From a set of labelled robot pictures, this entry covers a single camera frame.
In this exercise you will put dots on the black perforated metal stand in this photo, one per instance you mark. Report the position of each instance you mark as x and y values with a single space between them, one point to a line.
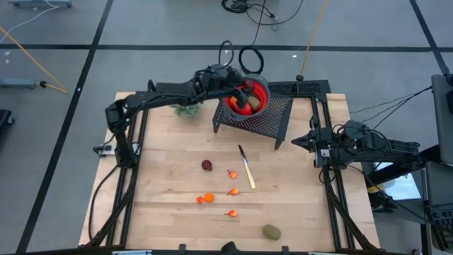
272 120

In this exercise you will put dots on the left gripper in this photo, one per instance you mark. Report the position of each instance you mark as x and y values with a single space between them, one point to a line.
223 78

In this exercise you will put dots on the white sheet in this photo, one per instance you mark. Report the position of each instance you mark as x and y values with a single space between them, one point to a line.
400 184

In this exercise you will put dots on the black perforated panel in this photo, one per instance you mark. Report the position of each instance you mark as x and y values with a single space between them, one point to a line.
301 86

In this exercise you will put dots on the black keyboard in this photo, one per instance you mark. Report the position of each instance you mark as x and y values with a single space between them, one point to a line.
442 226

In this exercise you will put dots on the brown kiwi fruit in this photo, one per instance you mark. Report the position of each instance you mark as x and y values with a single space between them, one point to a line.
272 232
254 102

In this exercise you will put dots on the small red orange fruit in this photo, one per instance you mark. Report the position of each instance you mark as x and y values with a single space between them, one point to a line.
200 200

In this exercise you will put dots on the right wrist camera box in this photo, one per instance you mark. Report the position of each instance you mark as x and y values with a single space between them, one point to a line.
351 131

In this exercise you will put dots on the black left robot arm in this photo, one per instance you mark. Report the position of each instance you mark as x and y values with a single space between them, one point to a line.
159 95

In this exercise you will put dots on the dark red plum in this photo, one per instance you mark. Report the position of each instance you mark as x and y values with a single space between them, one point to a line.
207 165

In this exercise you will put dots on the black aluminium table frame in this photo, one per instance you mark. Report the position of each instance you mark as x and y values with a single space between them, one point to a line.
320 96

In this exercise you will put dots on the grey cabinet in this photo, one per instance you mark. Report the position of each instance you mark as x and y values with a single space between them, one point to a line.
442 117

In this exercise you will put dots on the black caster base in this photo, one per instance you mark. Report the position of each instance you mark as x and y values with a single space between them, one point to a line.
4 117

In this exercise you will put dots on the potted green succulent plant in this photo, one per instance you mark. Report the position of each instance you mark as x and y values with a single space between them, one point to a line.
187 110

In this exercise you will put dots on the black beam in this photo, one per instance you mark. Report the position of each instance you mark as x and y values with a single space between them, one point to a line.
407 166

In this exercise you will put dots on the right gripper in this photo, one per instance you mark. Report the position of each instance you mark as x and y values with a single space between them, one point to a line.
327 145

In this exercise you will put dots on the small round orange fruit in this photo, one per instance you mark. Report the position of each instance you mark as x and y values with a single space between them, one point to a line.
209 197

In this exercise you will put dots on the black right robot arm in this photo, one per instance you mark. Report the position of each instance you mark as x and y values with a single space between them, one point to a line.
389 148

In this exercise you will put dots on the silver metal bracket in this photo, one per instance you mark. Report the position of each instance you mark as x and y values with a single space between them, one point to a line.
131 252

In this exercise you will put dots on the red collapsible colander grey rim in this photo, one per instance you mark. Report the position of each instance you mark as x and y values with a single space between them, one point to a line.
263 93

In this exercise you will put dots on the grey stand foot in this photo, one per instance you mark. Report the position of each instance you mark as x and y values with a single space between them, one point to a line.
40 3
16 83

